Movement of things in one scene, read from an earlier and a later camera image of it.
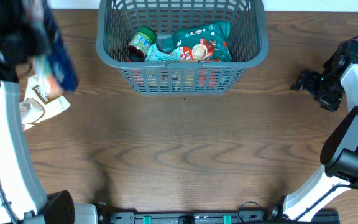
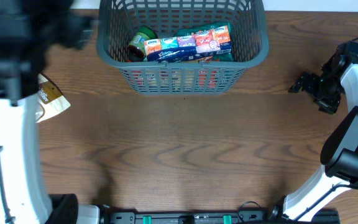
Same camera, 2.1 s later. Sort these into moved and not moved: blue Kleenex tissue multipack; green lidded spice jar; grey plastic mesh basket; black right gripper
Moved: blue Kleenex tissue multipack
Not moved: black right gripper; green lidded spice jar; grey plastic mesh basket
